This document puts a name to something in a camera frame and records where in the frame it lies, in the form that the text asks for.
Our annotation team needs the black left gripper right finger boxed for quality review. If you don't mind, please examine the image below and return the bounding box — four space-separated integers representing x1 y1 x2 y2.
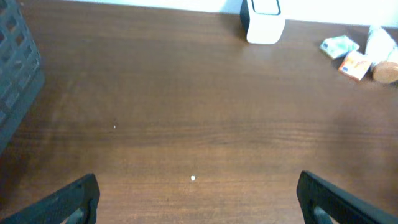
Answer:
297 170 397 223

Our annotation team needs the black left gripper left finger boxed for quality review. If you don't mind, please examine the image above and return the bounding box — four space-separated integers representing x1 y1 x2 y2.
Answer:
1 174 100 224

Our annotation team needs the white barcode scanner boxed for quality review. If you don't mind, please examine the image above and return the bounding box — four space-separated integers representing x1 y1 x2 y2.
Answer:
239 0 285 45

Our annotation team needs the orange tissue packet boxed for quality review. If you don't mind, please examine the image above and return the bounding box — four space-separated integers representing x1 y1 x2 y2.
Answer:
338 51 372 81

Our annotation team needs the grey plastic mesh basket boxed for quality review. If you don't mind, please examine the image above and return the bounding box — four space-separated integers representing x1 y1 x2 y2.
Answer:
1 0 45 151

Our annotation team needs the cream tube with gold cap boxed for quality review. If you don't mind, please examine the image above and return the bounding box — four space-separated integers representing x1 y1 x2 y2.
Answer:
365 26 397 84

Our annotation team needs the teal tissue packet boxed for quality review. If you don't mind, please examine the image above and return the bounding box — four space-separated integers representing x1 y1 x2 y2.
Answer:
320 35 359 60

